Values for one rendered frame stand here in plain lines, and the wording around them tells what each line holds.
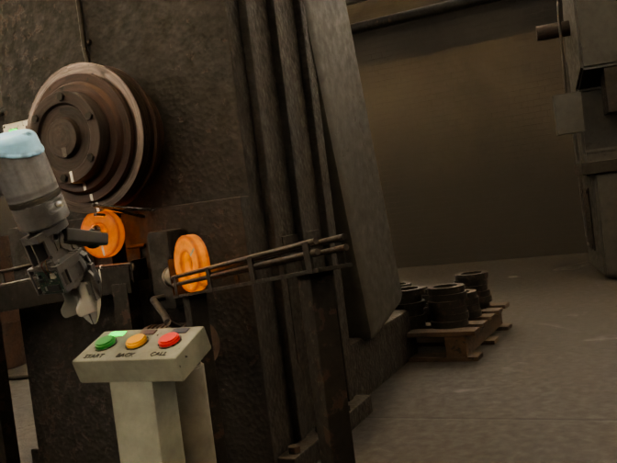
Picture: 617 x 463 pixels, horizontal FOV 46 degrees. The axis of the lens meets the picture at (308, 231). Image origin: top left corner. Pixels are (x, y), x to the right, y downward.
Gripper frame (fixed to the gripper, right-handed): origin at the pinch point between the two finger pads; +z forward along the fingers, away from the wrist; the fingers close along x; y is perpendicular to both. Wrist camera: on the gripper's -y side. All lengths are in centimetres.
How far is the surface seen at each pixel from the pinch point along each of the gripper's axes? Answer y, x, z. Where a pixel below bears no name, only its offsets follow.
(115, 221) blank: -76, -54, 8
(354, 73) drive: -201, -10, 0
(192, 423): -5.1, 8.1, 29.2
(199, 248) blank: -52, -10, 10
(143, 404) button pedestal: 6.9, 9.7, 15.4
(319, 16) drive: -178, -10, -29
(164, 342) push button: 1.7, 15.1, 5.6
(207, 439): -6.6, 9.2, 34.4
